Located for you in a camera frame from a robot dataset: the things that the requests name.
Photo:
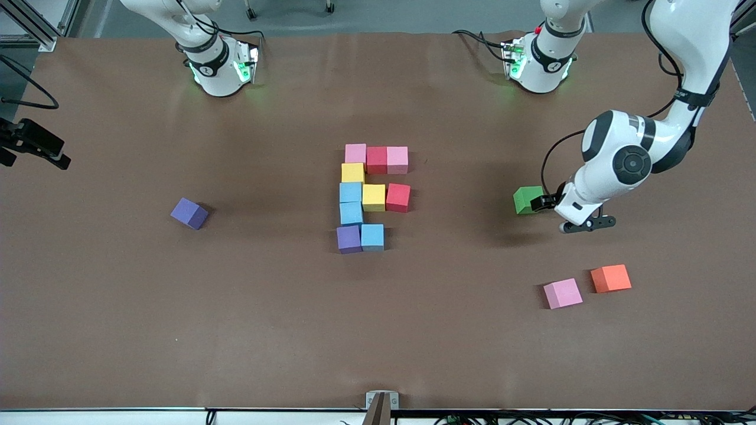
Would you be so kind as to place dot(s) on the aluminium frame profile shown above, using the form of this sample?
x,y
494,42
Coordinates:
x,y
747,12
69,15
47,44

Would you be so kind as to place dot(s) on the green foam block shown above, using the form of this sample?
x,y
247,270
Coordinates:
x,y
523,200

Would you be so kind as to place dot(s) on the bright red foam block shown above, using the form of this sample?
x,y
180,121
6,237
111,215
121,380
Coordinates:
x,y
398,198

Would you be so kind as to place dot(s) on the pink foam block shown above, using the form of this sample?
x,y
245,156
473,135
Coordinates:
x,y
397,160
355,153
563,294

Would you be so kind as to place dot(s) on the brown table mat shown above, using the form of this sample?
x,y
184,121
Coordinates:
x,y
378,354

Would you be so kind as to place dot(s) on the purple foam block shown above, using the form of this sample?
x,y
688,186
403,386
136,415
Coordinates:
x,y
189,213
349,239

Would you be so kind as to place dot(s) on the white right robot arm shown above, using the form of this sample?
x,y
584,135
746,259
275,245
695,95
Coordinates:
x,y
221,79

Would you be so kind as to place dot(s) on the orange foam block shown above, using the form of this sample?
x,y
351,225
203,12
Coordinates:
x,y
611,278

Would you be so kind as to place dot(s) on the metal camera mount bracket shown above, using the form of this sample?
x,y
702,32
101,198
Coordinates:
x,y
372,400

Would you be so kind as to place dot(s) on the blue foam block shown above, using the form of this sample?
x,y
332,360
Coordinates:
x,y
350,192
372,237
351,213

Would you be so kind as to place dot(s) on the yellow foam block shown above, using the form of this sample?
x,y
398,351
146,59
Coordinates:
x,y
352,173
373,198

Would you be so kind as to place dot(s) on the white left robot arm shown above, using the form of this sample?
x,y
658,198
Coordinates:
x,y
697,35

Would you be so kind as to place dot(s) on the dark red foam block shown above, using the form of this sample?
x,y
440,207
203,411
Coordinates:
x,y
377,160

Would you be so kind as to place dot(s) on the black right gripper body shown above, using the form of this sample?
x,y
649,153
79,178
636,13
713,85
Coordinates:
x,y
25,138

